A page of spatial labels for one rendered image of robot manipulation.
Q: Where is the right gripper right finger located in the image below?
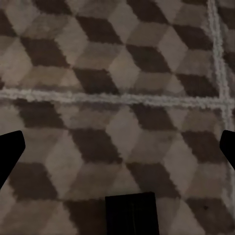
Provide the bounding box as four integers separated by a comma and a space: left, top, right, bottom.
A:
219, 130, 235, 170

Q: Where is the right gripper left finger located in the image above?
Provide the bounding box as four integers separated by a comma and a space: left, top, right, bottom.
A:
0, 130, 25, 189

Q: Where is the mousetrap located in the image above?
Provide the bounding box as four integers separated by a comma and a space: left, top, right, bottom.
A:
105, 192, 160, 235

